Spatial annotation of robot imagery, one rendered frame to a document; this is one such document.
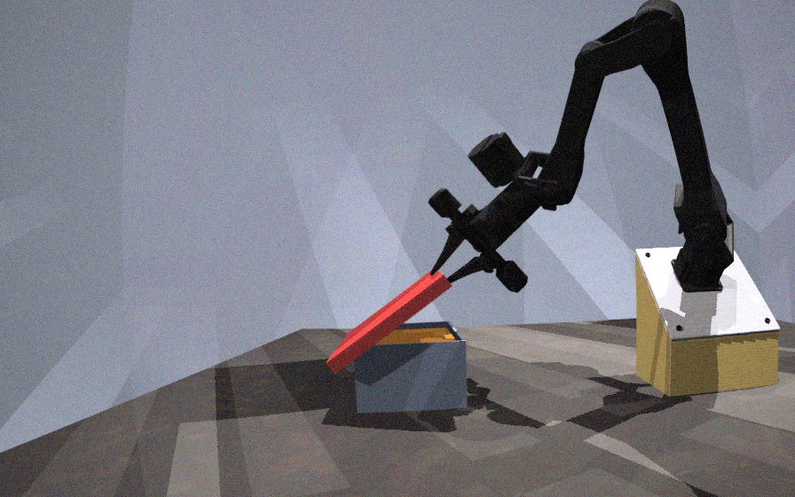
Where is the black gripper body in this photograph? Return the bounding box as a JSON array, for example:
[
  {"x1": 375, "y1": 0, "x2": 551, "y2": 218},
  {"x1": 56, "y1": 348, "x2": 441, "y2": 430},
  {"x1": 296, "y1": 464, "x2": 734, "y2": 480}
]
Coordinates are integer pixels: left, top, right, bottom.
[{"x1": 429, "y1": 189, "x2": 528, "y2": 293}]

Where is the red box lid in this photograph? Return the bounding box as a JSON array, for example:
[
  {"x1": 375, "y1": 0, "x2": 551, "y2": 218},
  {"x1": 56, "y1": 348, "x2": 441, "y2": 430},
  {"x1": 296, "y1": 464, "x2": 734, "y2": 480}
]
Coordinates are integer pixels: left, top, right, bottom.
[{"x1": 326, "y1": 270, "x2": 452, "y2": 374}]

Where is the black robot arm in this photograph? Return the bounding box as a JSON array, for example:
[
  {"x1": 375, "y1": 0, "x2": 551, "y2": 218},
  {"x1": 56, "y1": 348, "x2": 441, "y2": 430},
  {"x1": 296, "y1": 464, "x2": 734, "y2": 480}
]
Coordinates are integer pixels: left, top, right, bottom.
[{"x1": 468, "y1": 0, "x2": 735, "y2": 293}]

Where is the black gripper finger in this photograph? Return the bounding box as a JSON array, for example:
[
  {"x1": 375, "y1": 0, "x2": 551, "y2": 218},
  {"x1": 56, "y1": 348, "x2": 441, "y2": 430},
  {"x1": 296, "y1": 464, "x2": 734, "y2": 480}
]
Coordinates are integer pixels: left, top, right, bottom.
[
  {"x1": 447, "y1": 256, "x2": 493, "y2": 283},
  {"x1": 430, "y1": 225, "x2": 464, "y2": 276}
]

